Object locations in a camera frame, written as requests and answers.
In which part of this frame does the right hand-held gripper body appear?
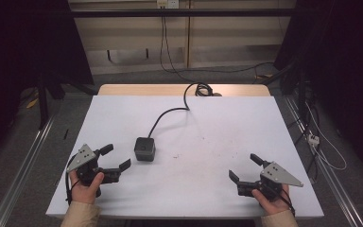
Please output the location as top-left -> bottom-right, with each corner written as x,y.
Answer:
236,160 -> 304,202

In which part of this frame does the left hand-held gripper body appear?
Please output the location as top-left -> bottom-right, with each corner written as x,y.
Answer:
66,144 -> 122,198

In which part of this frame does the person's left hand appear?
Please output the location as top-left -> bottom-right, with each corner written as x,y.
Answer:
69,169 -> 106,205

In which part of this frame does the person's right hand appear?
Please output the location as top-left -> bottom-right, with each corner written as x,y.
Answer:
251,183 -> 293,217

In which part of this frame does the black cube power socket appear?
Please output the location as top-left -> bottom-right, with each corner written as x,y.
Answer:
133,136 -> 156,163

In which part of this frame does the white power strip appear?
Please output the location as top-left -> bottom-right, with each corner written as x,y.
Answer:
307,132 -> 320,148

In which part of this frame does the black metal stand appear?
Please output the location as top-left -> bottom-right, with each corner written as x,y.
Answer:
261,60 -> 311,127
36,74 -> 67,131

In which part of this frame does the dark curtain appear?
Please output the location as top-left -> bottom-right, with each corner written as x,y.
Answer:
273,0 -> 363,181
0,0 -> 95,168

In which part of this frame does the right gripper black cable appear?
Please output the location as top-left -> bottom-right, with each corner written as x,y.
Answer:
278,188 -> 297,218

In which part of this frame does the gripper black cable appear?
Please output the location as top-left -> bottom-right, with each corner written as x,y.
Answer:
278,188 -> 297,218
63,163 -> 78,206

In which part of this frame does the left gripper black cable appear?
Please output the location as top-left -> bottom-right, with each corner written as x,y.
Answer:
63,163 -> 78,206

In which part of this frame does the metal floor rail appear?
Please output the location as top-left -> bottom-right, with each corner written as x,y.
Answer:
284,94 -> 363,227
0,113 -> 60,227

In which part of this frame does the white floor cable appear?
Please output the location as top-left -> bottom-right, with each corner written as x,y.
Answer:
304,101 -> 348,172

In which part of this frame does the black power socket cable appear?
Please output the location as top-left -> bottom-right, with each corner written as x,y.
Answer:
147,82 -> 223,139

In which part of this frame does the black hanging wall cable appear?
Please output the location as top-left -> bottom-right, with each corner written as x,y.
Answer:
159,15 -> 275,84

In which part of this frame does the white wall socket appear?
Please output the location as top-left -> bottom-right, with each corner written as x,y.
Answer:
156,0 -> 180,9

